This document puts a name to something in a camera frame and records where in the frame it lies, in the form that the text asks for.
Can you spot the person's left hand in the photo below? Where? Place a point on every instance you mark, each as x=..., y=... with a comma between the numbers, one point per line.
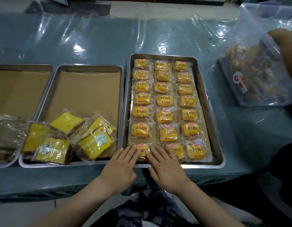
x=118, y=172

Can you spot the person's right hand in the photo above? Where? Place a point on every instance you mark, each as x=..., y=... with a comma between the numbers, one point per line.
x=168, y=173

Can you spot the person's left middle finger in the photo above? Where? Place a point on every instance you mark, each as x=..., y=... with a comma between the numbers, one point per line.
x=132, y=154

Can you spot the person's left little finger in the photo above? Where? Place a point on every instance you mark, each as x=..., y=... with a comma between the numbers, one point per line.
x=115, y=155

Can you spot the person's right middle finger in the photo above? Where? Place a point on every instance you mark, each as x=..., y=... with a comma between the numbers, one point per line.
x=158, y=154

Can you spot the person's right thumb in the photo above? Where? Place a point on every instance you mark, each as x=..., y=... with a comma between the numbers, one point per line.
x=151, y=173

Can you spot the person's right little finger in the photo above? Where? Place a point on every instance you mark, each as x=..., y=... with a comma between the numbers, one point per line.
x=173, y=159

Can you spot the small yellow bread packet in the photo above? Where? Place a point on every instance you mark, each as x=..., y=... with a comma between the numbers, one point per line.
x=143, y=148

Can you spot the person's right forearm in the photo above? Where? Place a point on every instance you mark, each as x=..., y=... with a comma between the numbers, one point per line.
x=207, y=206

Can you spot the person's left forearm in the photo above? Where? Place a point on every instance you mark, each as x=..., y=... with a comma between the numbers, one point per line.
x=75, y=203

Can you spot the another person's forearm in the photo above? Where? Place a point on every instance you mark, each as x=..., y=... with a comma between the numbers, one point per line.
x=286, y=44

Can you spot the yellow cake slice packet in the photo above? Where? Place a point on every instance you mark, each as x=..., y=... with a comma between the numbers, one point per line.
x=53, y=151
x=65, y=122
x=35, y=137
x=95, y=143
x=102, y=122

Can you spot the person's dark plaid trousers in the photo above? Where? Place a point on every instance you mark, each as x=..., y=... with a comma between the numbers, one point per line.
x=148, y=210

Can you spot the brown paper tray liner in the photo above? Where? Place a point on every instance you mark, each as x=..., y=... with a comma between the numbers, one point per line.
x=18, y=92
x=89, y=92
x=204, y=120

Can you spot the rows of yellow bread packets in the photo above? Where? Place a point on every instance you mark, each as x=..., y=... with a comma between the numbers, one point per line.
x=164, y=100

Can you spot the teal tablecloth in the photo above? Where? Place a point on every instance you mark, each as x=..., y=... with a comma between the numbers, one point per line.
x=65, y=182

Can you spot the metal baking tray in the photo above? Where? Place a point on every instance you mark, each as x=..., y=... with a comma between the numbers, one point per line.
x=208, y=111
x=50, y=92
x=43, y=92

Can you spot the brown cake slice packet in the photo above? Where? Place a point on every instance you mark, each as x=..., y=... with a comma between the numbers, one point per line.
x=3, y=154
x=9, y=131

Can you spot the clear plastic table cover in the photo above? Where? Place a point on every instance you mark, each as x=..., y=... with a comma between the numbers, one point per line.
x=101, y=40

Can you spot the pile of wrapped bread rolls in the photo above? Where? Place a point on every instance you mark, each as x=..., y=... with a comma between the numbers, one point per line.
x=259, y=75

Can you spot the clear plastic storage bin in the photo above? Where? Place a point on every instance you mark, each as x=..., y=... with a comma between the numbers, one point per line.
x=245, y=30

